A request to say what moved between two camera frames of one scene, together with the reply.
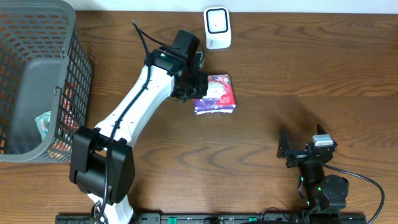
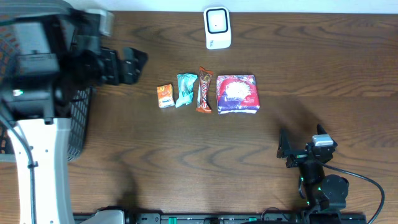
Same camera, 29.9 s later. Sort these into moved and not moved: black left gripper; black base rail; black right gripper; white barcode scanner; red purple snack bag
Moved: black left gripper; red purple snack bag
Not moved: black base rail; black right gripper; white barcode scanner
